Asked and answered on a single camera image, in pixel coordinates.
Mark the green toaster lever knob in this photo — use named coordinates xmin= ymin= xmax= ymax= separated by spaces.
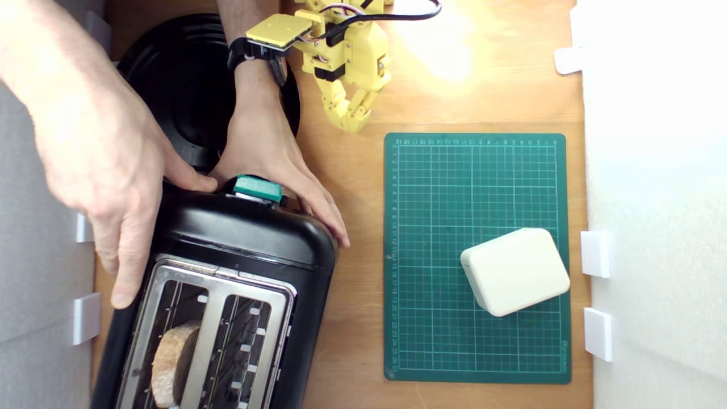
xmin=232 ymin=174 xmax=283 ymax=204

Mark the black two-slot toaster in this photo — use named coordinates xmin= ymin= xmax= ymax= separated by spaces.
xmin=90 ymin=176 xmax=340 ymax=409

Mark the person's left hand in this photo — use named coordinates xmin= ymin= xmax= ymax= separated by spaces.
xmin=209 ymin=59 xmax=352 ymax=249

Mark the person's right hand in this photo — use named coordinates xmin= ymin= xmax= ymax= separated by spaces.
xmin=27 ymin=44 xmax=219 ymax=311

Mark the black wristwatch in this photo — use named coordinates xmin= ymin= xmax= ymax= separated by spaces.
xmin=227 ymin=36 xmax=291 ymax=87

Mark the green cutting mat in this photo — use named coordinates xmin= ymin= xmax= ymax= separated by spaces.
xmin=383 ymin=132 xmax=573 ymax=385

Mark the black plate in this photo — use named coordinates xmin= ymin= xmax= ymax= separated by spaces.
xmin=116 ymin=14 xmax=302 ymax=174

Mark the white block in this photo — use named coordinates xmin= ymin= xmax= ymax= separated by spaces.
xmin=460 ymin=228 xmax=571 ymax=318

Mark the brown bread slice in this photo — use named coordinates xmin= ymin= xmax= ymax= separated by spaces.
xmin=151 ymin=320 xmax=203 ymax=409

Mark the yellow gripper camera housing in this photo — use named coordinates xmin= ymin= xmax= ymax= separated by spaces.
xmin=245 ymin=12 xmax=314 ymax=52

